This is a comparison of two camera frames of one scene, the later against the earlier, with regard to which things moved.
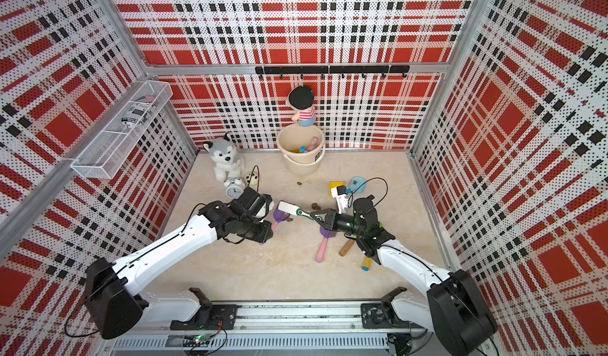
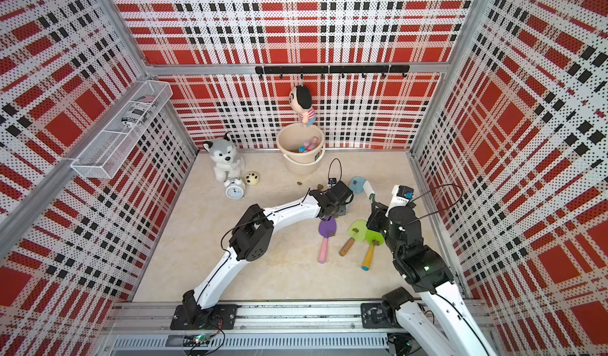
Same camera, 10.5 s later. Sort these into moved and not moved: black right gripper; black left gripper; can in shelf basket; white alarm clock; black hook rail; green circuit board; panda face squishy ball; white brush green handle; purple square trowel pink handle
Moved: black left gripper; white brush green handle; black right gripper
Not moved: green circuit board; black hook rail; can in shelf basket; white alarm clock; panda face squishy ball; purple square trowel pink handle
